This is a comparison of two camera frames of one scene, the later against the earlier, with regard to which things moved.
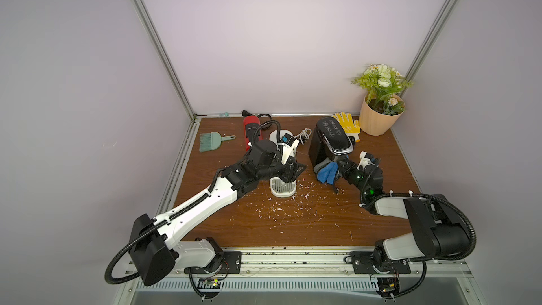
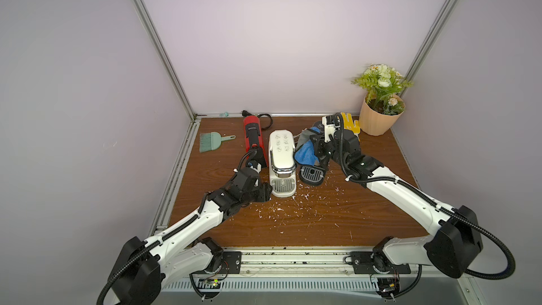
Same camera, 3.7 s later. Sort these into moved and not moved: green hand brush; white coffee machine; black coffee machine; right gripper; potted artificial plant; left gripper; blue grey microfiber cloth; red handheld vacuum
Moved: right gripper; left gripper; blue grey microfiber cloth; black coffee machine
Not moved: potted artificial plant; green hand brush; white coffee machine; red handheld vacuum
